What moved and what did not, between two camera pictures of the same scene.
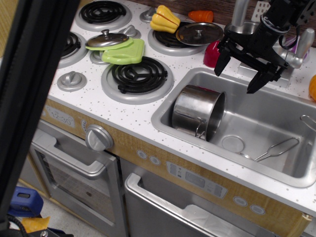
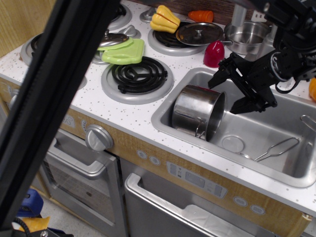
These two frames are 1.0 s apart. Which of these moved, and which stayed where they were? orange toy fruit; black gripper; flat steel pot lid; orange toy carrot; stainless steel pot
Moved: black gripper
Stayed: orange toy carrot; stainless steel pot; flat steel pot lid; orange toy fruit
